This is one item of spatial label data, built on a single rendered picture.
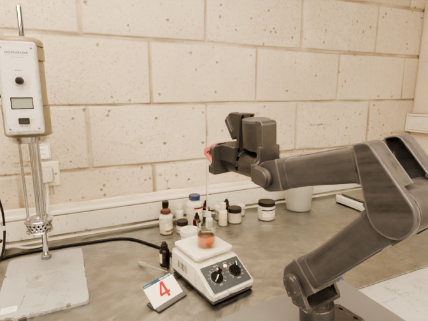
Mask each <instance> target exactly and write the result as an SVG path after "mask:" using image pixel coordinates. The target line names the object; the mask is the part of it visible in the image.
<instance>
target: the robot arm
mask: <svg viewBox="0 0 428 321"><path fill-rule="evenodd" d="M224 121H225V124H226V126H227V129H228V131H229V134H230V136H231V138H232V140H234V139H236V141H225V142H223V143H222V142H219V143H214V144H212V145H211V146H209V147H207V148H205V149H204V154H205V156H206V157H207V159H208V160H209V161H210V163H211V164H210V165H209V168H208V171H209V173H211V174H213V175H219V174H222V173H228V172H235V173H238V174H241V175H244V176H247V177H250V178H251V181H252V182H254V184H256V185H258V186H260V187H262V188H263V189H264V190H266V191H268V192H279V191H284V190H288V189H294V188H299V187H307V186H318V185H340V184H351V183H356V184H357V185H361V189H362V195H363V198H364V204H363V207H364V210H363V211H362V212H360V213H359V216H358V217H357V218H356V219H355V220H354V221H352V222H351V223H349V224H348V225H347V226H346V227H344V228H343V229H342V230H340V231H339V232H338V233H337V234H335V235H334V236H333V237H332V238H330V239H329V240H327V241H326V242H325V243H324V244H323V245H321V246H320V247H318V248H317V249H315V250H314V251H312V252H310V253H308V254H306V255H303V256H301V257H298V258H296V259H294V260H293V261H292V262H291V263H289V264H288V265H287V266H285V268H284V270H283V284H284V286H285V290H286V291H287V295H288V297H291V299H292V303H293V304H295V305H296V306H297V307H298V308H299V321H364V319H363V318H361V317H360V316H358V315H356V314H355V313H353V312H352V311H350V310H348V309H346V308H345V307H343V306H342V305H340V304H334V300H336V299H338V298H340V291H339V288H338V286H337V284H336V282H339V280H340V277H341V276H343V275H344V274H346V273H347V272H349V271H350V270H352V269H353V268H356V267H357V266H359V265H360V264H362V263H365V262H366V261H367V260H369V259H370V258H372V257H374V256H375V255H377V254H379V253H380V252H383V251H384V250H386V249H387V248H389V247H391V246H394V245H396V244H399V243H400V242H402V241H404V240H406V239H408V238H409V237H411V236H412V235H414V234H420V233H422V232H424V231H426V230H428V155H427V153H426V152H425V151H424V149H423V148H422V147H421V146H420V144H419V143H418V141H417V140H416V139H415V138H414V137H413V136H412V135H411V134H408V133H402V134H396V135H393V136H387V137H384V139H383V140H379V139H374V140H370V141H365V142H361V143H356V144H353V145H352V146H346V147H342V148H335V149H332V150H324V151H321V152H314V153H306V154H300V155H293V156H290V157H284V158H280V145H279V144H276V121H275V120H272V119H270V118H268V117H255V114H254V113H239V112H231V113H230V114H229V115H228V116H227V117H226V118H225V120H224ZM208 152H209V153H208ZM394 155H395V156H394Z"/></svg>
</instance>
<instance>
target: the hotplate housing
mask: <svg viewBox="0 0 428 321"><path fill-rule="evenodd" d="M234 256H236V257H237V258H238V259H239V257H238V256H237V255H236V254H235V253H234V252H232V251H231V250H230V251H228V252H224V253H221V254H218V255H216V256H213V257H210V258H207V259H204V260H201V261H195V260H193V259H192V258H190V257H189V256H188V255H187V254H185V253H184V252H182V251H181V250H180V249H179V248H177V247H175V248H173V249H172V262H173V270H174V271H175V272H176V273H178V274H179V275H180V276H181V277H182V278H183V279H184V280H185V281H186V282H187V283H189V284H190V285H191V286H192V287H194V288H195V289H196V290H197V291H198V292H199V293H200V294H201V295H202V296H203V297H205V298H206V299H207V300H208V301H209V302H210V303H211V304H212V305H214V304H217V303H219V302H221V301H223V300H225V299H228V298H230V297H232V296H235V295H236V294H239V293H241V292H243V291H246V290H248V289H250V288H252V285H253V278H252V277H251V275H250V273H249V272H248V271H247V269H246V267H245V266H244V265H243V263H242V262H241V261H240V259H239V261H240V262H241V263H242V265H243V267H244V268H245V269H246V271H247V273H248V274H249V275H250V277H251V279H250V280H248V281H245V282H243V283H240V284H238V285H236V286H233V287H231V288H229V289H227V290H224V291H222V292H219V293H218V294H214V293H213V291H212V290H211V288H210V286H209V285H208V283H207V281H206V279H205V278H204V276H203V274H202V272H201V271H200V269H201V268H204V267H206V266H209V265H212V264H215V263H217V262H220V261H223V260H226V259H229V258H231V257H234Z"/></svg>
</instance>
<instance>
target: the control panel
mask: <svg viewBox="0 0 428 321"><path fill-rule="evenodd" d="M235 261H237V262H238V266H239V268H240V269H241V273H240V275H238V276H234V275H232V274H230V272H229V266H230V265H232V264H234V262H235ZM224 264H226V265H227V267H224ZM218 267H220V268H221V269H222V272H221V273H222V275H223V277H224V279H223V281H222V282H221V283H215V282H214V281H213V280H212V279H211V274H212V272H214V271H218V269H217V268H218ZM200 271H201V272H202V274H203V276H204V278H205V279H206V281H207V283H208V285H209V286H210V288H211V290H212V291H213V293H214V294H218V293H219V292H222V291H224V290H227V289H229V288H231V287H233V286H236V285H238V284H240V283H243V282H245V281H248V280H250V279H251V277H250V275H249V274H248V273H247V271H246V269H245V268H244V267H243V265H242V263H241V262H240V261H239V259H238V258H237V257H236V256H234V257H231V258H229V259H226V260H223V261H220V262H217V263H215V264H212V265H209V266H206V267H203V268H201V269H200Z"/></svg>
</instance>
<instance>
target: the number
mask: <svg viewBox="0 0 428 321"><path fill-rule="evenodd" d="M179 290H181V289H180V288H179V286H178V284H177V283H176V282H175V280H174V278H173V277H172V275H170V276H168V277H166V278H165V279H163V280H161V281H159V282H157V283H155V284H153V285H152V286H150V287H148V288H146V289H145V291H146V292H147V294H148V296H149V298H150V299H151V301H152V302H153V305H154V306H155V305H157V304H159V303H160V302H162V301H163V300H165V299H167V298H168V297H170V296H172V295H173V294H175V293H176V292H178V291H179Z"/></svg>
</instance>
